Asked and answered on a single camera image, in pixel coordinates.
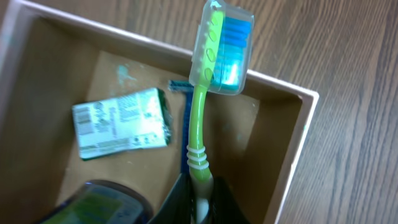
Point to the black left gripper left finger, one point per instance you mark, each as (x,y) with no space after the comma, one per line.
(178,205)

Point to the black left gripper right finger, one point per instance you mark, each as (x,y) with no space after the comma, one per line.
(224,208)

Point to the clear bottle with dark liquid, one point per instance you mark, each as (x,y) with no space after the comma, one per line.
(102,201)

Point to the green white soap packet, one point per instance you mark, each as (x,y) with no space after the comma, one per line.
(139,120)

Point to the blue disposable razor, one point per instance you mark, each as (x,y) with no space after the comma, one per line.
(182,86)

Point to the green white toothbrush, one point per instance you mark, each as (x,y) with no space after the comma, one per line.
(220,61)

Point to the white cardboard box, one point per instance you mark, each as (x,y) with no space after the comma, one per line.
(52,60)

